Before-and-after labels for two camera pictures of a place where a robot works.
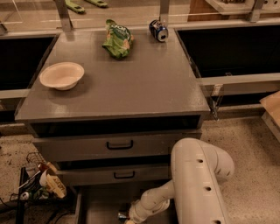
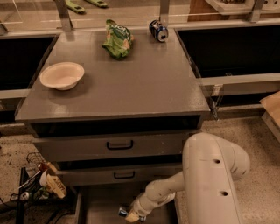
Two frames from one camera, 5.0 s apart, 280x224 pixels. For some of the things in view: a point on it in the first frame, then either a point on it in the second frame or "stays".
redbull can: [122, 218] to [122, 212]
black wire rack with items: [40, 181] stays
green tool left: [77, 8] stays
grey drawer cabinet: [107, 107] stays
